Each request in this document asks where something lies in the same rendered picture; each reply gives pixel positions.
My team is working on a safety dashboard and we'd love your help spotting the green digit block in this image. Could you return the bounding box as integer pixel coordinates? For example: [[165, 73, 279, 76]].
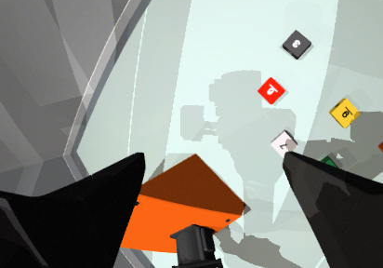
[[320, 156, 336, 168]]

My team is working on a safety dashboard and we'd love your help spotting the white block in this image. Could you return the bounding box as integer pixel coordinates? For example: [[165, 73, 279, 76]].
[[270, 131, 297, 157]]

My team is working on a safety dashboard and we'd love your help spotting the yellow block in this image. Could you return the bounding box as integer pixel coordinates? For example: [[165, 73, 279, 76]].
[[329, 98, 360, 128]]

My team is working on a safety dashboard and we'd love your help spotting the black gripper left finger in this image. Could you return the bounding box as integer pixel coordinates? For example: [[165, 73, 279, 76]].
[[0, 153, 146, 268]]

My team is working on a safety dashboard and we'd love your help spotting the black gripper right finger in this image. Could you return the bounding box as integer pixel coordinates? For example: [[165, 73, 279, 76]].
[[283, 151, 383, 268]]

